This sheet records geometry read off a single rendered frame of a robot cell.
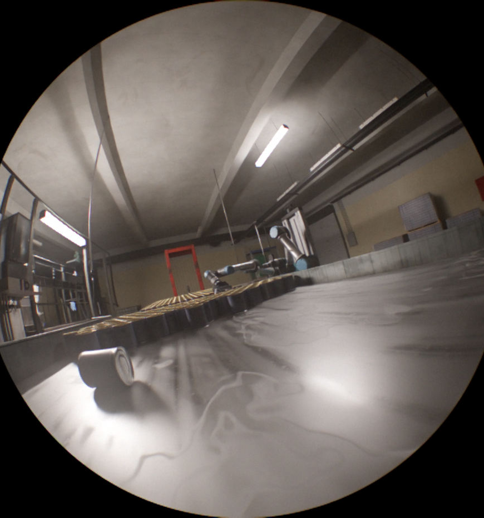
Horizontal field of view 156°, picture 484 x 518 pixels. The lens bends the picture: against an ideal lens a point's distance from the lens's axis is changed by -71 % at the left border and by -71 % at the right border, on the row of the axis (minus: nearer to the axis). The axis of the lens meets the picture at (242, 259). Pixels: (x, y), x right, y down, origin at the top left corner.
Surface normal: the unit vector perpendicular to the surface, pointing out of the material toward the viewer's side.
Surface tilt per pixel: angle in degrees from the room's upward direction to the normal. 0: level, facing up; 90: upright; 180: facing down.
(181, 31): 180
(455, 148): 90
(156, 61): 180
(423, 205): 88
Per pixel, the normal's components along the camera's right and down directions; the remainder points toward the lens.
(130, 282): 0.34, -0.20
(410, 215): -0.90, 0.16
